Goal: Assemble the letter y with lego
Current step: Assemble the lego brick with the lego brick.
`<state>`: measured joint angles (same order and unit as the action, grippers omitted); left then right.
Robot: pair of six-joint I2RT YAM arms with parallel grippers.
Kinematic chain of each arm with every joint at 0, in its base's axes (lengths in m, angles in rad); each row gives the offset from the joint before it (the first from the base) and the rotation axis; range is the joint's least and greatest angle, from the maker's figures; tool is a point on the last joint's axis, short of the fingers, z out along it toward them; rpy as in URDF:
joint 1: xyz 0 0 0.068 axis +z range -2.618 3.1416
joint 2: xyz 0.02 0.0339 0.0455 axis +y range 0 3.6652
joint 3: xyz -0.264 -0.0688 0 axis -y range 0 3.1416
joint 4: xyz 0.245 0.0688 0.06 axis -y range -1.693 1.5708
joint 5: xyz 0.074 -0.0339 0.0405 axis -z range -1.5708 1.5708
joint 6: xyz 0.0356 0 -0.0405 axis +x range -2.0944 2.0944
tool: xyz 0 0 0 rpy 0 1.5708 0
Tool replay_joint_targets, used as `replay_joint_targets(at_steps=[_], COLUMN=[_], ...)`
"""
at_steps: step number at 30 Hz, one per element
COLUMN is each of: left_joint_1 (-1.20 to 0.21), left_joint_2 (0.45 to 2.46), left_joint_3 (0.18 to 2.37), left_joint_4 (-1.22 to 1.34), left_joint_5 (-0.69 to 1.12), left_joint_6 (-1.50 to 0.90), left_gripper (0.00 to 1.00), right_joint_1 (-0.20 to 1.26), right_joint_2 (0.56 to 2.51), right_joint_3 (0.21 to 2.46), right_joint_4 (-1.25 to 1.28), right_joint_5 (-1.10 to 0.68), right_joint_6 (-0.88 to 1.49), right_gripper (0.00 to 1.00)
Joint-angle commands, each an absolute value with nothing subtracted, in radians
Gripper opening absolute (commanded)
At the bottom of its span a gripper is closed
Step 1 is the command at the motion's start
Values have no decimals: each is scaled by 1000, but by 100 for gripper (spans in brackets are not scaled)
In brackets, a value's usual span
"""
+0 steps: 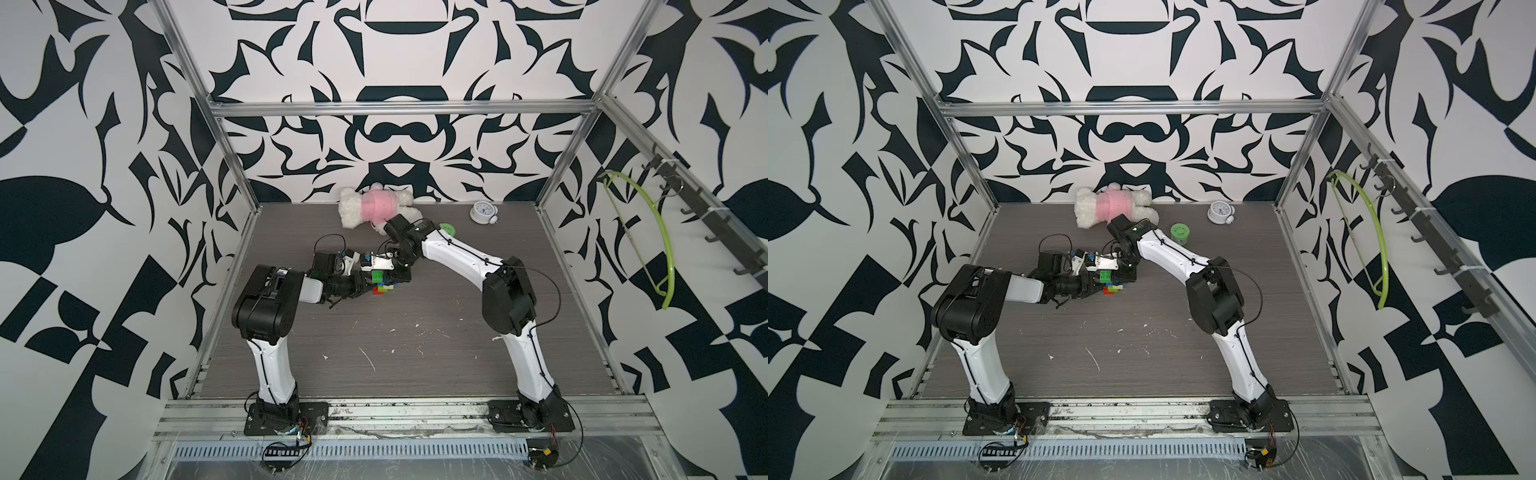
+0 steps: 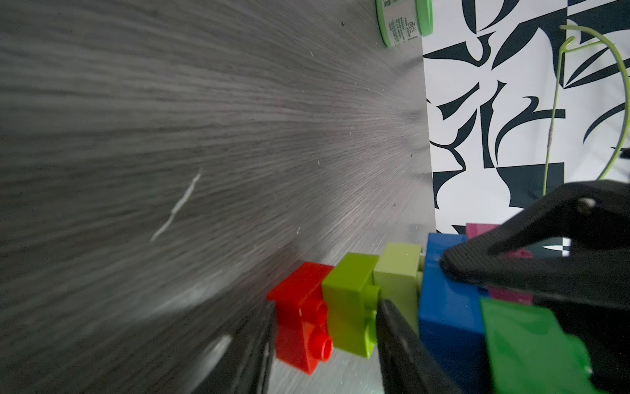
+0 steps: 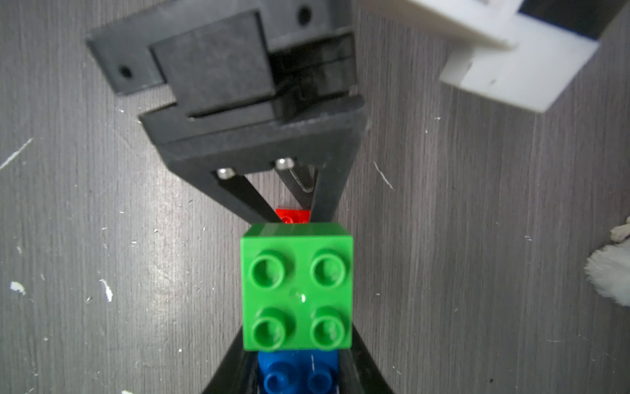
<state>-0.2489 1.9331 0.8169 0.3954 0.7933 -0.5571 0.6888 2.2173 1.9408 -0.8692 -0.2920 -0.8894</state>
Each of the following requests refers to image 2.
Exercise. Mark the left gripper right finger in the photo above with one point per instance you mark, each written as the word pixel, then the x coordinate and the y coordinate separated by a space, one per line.
pixel 406 364

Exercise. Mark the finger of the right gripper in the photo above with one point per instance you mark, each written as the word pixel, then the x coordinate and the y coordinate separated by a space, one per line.
pixel 570 252

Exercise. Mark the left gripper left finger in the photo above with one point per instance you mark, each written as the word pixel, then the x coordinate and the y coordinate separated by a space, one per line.
pixel 246 365

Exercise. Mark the red lego brick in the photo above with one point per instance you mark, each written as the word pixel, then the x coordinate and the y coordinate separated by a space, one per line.
pixel 303 341

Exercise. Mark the pink lego brick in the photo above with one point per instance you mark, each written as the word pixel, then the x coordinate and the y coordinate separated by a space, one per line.
pixel 476 229

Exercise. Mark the blue long lego brick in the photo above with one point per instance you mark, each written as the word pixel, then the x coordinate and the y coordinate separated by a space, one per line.
pixel 450 320

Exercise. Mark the lime green lego brick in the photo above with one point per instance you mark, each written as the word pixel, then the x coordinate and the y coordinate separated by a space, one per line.
pixel 352 298

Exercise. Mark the yellow-green lego brick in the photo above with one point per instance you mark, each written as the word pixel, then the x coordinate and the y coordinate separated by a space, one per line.
pixel 399 274

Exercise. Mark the dark green lego brick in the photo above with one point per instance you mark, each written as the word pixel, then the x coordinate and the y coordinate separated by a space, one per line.
pixel 530 353

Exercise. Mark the green toy bow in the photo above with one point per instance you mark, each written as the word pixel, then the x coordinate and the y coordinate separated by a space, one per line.
pixel 589 125

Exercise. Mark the green lidded jar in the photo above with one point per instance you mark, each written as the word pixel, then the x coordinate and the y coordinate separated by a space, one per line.
pixel 403 20

